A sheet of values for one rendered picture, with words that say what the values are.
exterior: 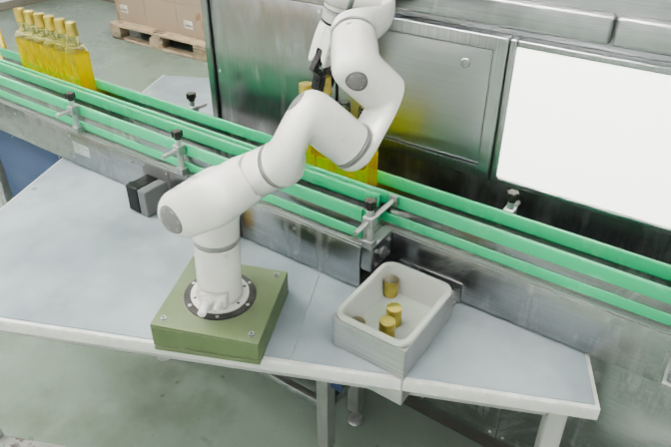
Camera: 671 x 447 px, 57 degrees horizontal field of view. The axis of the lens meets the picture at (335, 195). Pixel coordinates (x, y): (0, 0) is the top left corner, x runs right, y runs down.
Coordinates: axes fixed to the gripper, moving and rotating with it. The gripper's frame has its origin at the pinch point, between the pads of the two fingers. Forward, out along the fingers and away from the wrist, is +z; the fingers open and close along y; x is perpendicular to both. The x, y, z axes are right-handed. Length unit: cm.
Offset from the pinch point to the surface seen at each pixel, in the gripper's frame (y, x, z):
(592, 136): -11, 58, -12
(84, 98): 5, -81, 46
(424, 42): -12.4, 16.3, -13.9
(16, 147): 11, -112, 81
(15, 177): 11, -115, 98
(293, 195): 13.6, 6.6, 23.8
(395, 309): 23, 43, 27
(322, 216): 13.7, 15.6, 24.3
